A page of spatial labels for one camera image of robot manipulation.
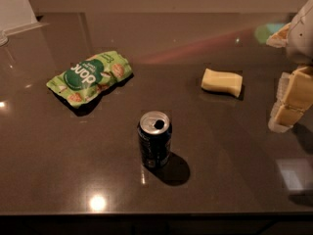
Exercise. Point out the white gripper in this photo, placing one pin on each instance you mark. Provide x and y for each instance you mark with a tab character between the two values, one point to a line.
301	38

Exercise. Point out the yellow sponge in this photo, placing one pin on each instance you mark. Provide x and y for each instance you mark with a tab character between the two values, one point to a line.
221	81

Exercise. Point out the dark blue pepsi can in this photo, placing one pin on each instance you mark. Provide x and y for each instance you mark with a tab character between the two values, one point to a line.
154	132

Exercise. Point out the green snack bag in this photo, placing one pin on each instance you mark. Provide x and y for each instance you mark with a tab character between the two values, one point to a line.
86	80

